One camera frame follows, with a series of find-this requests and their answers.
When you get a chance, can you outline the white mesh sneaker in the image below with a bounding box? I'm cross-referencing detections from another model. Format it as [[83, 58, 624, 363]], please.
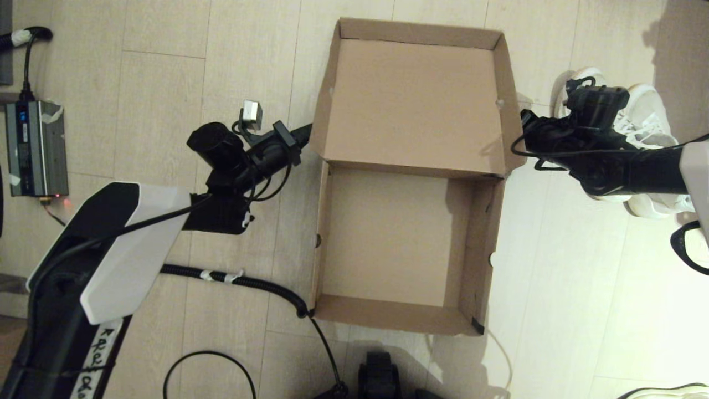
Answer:
[[609, 83, 696, 219], [554, 66, 632, 203]]

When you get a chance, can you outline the brown cardboard shoe box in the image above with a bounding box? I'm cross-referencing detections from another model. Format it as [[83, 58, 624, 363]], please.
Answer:
[[308, 18, 527, 337]]

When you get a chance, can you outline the grey power supply unit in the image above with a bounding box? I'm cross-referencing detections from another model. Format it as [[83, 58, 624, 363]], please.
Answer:
[[4, 100, 70, 198]]

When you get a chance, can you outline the white black-soled sneaker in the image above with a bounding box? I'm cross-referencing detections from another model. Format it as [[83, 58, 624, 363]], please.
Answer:
[[618, 382, 709, 399]]

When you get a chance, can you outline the dark grey panel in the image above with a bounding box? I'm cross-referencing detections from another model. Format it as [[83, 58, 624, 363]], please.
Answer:
[[0, 0, 13, 86]]

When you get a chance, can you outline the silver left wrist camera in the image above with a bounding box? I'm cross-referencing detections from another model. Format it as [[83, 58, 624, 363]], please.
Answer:
[[239, 100, 264, 131]]

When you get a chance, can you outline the black corrugated cable conduit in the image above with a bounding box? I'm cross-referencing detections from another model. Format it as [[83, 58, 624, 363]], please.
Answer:
[[161, 265, 348, 397]]

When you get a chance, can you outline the thin black cable loop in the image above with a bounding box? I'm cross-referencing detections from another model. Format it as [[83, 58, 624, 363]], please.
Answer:
[[163, 351, 257, 399]]

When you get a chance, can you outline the black power cable white tape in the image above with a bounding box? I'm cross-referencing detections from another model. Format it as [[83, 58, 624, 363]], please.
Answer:
[[0, 27, 54, 103]]

